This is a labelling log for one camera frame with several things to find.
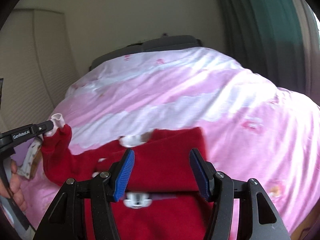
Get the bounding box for red Mickey Mouse sweatshirt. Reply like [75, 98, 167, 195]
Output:
[41, 114, 212, 239]

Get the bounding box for white patterned folded clothes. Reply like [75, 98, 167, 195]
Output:
[17, 137, 42, 179]

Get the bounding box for person's left hand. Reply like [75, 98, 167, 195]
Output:
[9, 160, 27, 212]

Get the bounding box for purple folded garment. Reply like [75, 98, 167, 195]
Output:
[11, 142, 33, 166]

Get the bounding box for pink floral duvet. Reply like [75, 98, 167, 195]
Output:
[22, 48, 319, 233]

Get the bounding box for white louvered wardrobe doors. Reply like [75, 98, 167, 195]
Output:
[1, 9, 79, 132]

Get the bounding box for green curtain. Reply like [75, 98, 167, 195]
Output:
[219, 0, 306, 93]

